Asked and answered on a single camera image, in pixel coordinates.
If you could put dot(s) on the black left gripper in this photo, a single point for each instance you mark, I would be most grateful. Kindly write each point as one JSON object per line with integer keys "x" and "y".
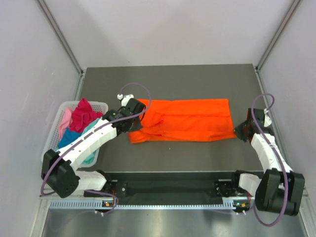
{"x": 137, "y": 127}

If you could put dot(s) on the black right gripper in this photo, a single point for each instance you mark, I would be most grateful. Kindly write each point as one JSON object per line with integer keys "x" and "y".
{"x": 238, "y": 132}

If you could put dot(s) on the orange t shirt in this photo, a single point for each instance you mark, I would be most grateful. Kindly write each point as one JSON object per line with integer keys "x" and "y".
{"x": 201, "y": 120}

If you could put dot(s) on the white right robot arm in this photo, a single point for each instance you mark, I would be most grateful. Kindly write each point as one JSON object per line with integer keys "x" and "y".
{"x": 280, "y": 184}

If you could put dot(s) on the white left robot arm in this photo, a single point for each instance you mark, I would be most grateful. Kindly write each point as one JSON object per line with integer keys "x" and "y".
{"x": 60, "y": 172}

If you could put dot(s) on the magenta t shirt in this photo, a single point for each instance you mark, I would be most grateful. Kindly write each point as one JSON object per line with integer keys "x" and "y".
{"x": 82, "y": 116}

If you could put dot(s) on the teal t shirt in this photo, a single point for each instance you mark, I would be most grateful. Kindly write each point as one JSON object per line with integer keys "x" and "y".
{"x": 91, "y": 158}

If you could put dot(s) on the blue t shirt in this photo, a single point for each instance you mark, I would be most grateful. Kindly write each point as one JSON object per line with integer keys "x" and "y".
{"x": 68, "y": 138}

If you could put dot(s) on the pink t shirt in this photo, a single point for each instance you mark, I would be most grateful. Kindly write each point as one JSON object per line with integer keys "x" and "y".
{"x": 65, "y": 122}

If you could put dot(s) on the white plastic laundry basket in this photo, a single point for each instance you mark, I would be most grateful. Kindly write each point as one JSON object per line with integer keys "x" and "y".
{"x": 53, "y": 137}

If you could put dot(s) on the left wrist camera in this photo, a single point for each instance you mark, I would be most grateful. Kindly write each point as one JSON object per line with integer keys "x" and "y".
{"x": 129, "y": 105}

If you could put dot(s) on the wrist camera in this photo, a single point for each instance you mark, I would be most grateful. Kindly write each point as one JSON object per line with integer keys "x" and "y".
{"x": 261, "y": 115}
{"x": 129, "y": 105}

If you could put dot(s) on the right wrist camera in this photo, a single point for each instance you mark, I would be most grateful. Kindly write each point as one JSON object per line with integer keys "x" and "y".
{"x": 261, "y": 115}

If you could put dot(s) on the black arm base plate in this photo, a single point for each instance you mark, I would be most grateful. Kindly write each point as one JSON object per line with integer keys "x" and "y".
{"x": 213, "y": 188}

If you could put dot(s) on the slotted grey cable duct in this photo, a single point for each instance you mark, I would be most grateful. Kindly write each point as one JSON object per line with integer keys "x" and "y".
{"x": 101, "y": 204}

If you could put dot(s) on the aluminium corner frame post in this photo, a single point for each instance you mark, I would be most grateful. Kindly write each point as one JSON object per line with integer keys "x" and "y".
{"x": 278, "y": 33}

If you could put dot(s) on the left aluminium frame post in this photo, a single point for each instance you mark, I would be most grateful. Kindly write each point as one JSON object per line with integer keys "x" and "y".
{"x": 60, "y": 36}

